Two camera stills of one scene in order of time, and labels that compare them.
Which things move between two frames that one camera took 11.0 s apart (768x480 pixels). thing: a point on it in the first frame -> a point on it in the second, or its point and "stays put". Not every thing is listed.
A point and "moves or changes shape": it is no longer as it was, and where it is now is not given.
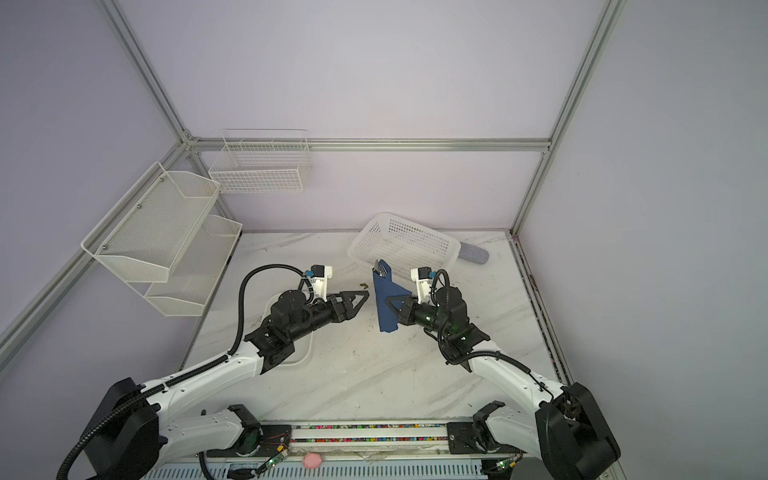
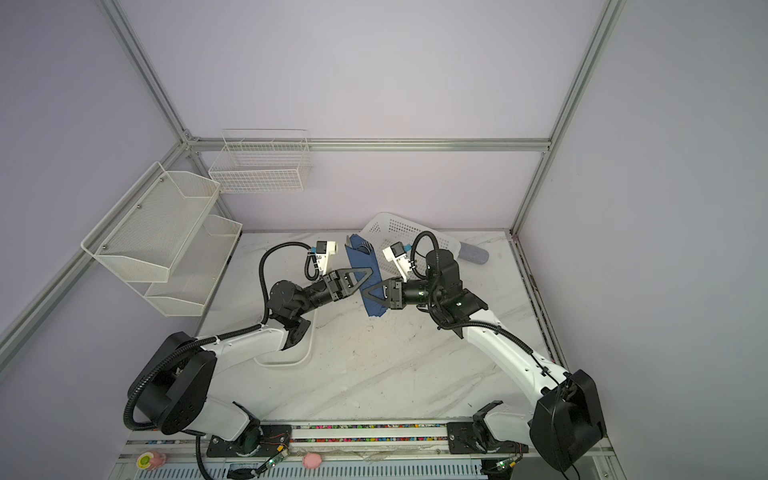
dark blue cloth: (384, 287) moves or changes shape
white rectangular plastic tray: (303, 345) stays put
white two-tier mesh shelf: (161, 240) stays put
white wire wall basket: (262, 160) stays put
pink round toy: (312, 460) stays put
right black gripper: (406, 313) -> (395, 293)
